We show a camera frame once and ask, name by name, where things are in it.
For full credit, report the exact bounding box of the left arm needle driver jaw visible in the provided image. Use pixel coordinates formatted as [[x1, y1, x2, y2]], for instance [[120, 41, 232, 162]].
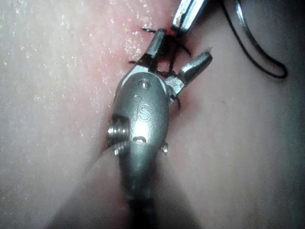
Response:
[[170, 0, 194, 29], [177, 0, 207, 34]]

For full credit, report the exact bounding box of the right arm needle driver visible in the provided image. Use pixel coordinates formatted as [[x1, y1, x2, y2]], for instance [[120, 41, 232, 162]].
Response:
[[107, 71, 174, 156]]

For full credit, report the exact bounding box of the right arm needle driver jaw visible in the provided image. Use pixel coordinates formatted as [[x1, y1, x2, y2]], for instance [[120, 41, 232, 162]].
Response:
[[166, 51, 214, 99], [132, 28, 167, 73]]

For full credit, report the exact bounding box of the black stitching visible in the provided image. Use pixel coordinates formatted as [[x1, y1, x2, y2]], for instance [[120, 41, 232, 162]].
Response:
[[128, 26, 193, 112]]

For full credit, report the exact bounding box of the curved steel needle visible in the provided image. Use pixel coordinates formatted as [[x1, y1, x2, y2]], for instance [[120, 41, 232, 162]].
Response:
[[234, 0, 286, 72]]

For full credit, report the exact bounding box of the black thread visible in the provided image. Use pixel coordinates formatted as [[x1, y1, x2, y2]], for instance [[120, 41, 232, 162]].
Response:
[[220, 0, 288, 79]]

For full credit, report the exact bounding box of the tissue pad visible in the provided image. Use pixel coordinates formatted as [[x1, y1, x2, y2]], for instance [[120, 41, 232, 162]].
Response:
[[0, 0, 305, 229]]

